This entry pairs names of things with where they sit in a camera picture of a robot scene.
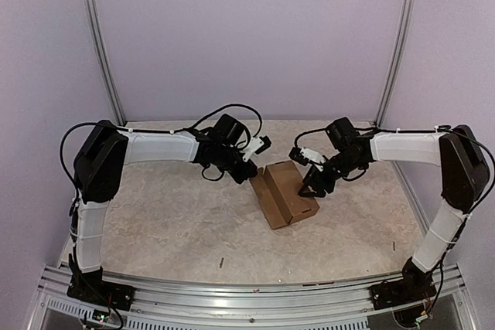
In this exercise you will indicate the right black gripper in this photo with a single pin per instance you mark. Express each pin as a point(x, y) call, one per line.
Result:
point(308, 178)

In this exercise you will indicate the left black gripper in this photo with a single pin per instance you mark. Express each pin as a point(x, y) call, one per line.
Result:
point(250, 171)

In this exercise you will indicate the brown cardboard box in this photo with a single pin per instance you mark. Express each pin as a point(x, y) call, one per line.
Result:
point(276, 187)

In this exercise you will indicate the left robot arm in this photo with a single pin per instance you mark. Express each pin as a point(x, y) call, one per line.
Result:
point(98, 166)

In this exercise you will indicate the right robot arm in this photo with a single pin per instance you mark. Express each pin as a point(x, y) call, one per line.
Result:
point(464, 162)

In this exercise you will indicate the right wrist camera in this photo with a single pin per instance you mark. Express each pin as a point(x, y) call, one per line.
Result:
point(305, 156)

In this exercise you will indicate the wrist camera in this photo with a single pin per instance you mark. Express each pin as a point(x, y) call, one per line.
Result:
point(256, 146)
point(305, 156)

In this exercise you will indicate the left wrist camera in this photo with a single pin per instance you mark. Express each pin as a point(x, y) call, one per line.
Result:
point(256, 146)

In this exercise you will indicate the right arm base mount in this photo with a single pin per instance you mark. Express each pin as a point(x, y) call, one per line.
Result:
point(388, 294)

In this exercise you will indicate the front aluminium rail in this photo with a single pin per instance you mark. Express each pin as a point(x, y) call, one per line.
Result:
point(165, 304)

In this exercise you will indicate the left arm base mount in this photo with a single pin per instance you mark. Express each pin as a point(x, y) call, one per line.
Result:
point(105, 294)

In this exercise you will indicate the left aluminium frame post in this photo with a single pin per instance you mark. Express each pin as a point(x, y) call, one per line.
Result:
point(103, 61)

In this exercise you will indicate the aluminium frame post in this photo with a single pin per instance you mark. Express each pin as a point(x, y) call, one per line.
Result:
point(103, 61)
point(395, 63)

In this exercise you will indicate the right aluminium frame post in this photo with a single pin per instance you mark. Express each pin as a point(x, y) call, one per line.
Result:
point(395, 63)

